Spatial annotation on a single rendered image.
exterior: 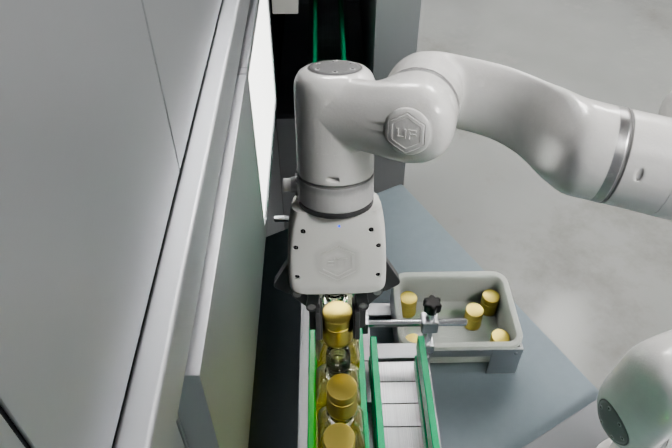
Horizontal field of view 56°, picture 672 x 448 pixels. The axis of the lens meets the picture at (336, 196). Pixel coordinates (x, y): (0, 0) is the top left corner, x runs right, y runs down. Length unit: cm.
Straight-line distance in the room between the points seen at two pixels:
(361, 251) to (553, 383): 71
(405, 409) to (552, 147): 58
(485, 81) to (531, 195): 214
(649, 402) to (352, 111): 47
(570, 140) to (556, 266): 195
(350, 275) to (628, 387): 36
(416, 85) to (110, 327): 30
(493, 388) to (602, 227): 156
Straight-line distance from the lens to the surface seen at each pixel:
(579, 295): 244
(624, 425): 87
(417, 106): 52
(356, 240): 63
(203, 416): 62
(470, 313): 124
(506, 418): 121
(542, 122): 60
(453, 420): 119
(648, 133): 57
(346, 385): 73
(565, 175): 56
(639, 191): 57
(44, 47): 35
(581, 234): 265
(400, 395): 105
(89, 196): 40
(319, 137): 57
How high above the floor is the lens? 179
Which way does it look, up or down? 43 degrees down
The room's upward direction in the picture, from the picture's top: straight up
